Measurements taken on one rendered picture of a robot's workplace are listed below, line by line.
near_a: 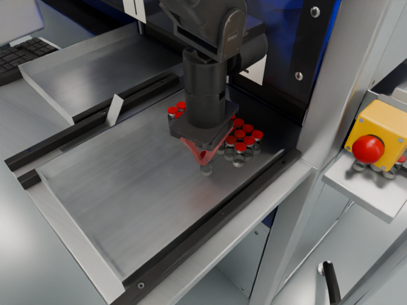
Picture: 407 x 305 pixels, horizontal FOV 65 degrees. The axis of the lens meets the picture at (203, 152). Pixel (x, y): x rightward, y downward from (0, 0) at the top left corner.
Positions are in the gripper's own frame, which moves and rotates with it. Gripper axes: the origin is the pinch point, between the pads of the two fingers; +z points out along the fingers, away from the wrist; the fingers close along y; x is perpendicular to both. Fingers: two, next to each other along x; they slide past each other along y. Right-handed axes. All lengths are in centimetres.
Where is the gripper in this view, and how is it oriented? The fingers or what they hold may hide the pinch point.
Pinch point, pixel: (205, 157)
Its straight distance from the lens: 54.2
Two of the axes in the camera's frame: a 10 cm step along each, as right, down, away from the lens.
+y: 5.2, -6.2, 5.8
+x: -8.5, -3.8, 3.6
